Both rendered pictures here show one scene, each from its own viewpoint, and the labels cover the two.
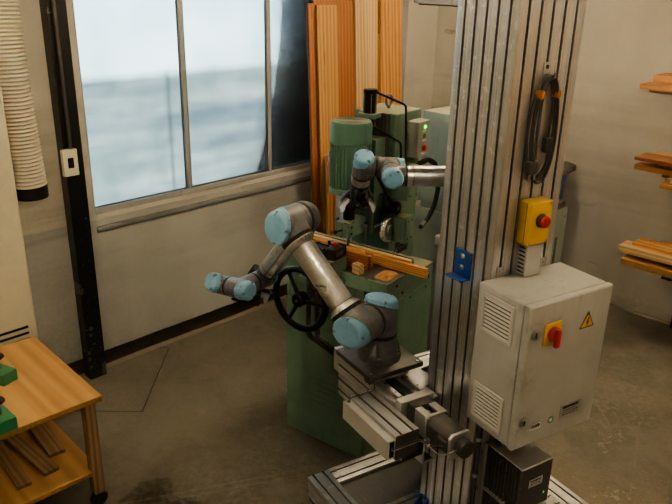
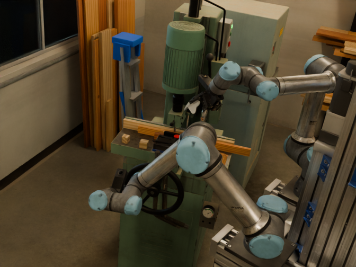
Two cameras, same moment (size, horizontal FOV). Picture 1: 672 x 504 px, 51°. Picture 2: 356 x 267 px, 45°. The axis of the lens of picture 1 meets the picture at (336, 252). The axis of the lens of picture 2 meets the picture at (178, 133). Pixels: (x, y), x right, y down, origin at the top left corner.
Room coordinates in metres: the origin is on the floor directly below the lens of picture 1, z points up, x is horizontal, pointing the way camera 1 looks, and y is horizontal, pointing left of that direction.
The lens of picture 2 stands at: (1.13, 0.76, 2.03)
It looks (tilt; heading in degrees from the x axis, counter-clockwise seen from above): 29 degrees down; 335
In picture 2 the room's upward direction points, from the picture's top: 7 degrees clockwise
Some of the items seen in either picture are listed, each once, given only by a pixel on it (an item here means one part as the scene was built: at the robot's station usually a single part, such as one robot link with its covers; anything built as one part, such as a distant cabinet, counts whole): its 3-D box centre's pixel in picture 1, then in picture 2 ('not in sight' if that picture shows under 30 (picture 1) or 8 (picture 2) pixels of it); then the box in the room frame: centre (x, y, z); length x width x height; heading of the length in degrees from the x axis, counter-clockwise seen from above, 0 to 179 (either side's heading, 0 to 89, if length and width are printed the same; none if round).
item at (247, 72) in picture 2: (390, 168); (249, 77); (2.56, -0.19, 1.40); 0.11 x 0.11 x 0.08; 0
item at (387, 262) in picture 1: (366, 256); (193, 140); (2.87, -0.14, 0.92); 0.60 x 0.02 x 0.04; 55
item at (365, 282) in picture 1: (335, 269); (170, 154); (2.84, 0.00, 0.87); 0.61 x 0.30 x 0.06; 55
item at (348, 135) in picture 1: (350, 156); (183, 58); (2.93, -0.05, 1.35); 0.18 x 0.18 x 0.31
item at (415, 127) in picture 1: (417, 138); (223, 35); (3.11, -0.35, 1.40); 0.10 x 0.06 x 0.16; 145
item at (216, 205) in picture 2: not in sight; (209, 215); (2.67, -0.18, 0.58); 0.12 x 0.08 x 0.08; 145
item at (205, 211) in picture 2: not in sight; (208, 212); (2.61, -0.14, 0.65); 0.06 x 0.04 x 0.08; 55
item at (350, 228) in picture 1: (351, 227); (177, 116); (2.95, -0.07, 1.03); 0.14 x 0.07 x 0.09; 145
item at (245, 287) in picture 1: (242, 287); (127, 201); (2.41, 0.35, 0.97); 0.11 x 0.11 x 0.08; 54
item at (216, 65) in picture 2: (405, 181); (217, 73); (3.02, -0.30, 1.23); 0.09 x 0.08 x 0.15; 145
